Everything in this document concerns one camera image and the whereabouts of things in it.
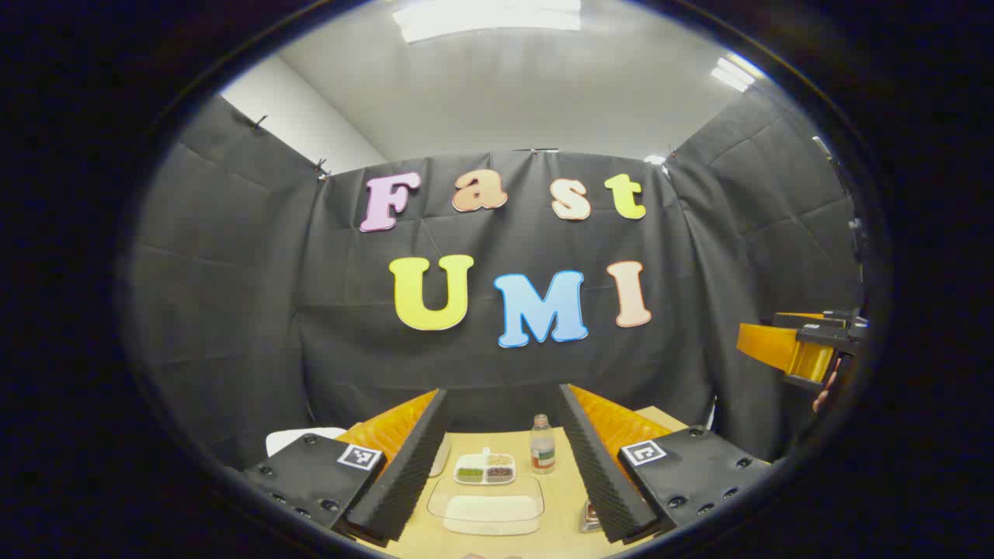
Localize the clear plastic bottle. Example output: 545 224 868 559
530 414 558 476

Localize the white rice cooker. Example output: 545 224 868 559
266 426 349 460

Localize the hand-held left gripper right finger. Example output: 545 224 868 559
558 383 774 544

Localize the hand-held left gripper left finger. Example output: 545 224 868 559
243 388 453 544

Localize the ceiling light panel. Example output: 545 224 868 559
391 0 583 44
710 54 766 94

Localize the black backdrop cloth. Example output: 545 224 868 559
128 93 864 470

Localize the white divided grain tray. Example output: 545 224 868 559
454 447 517 487

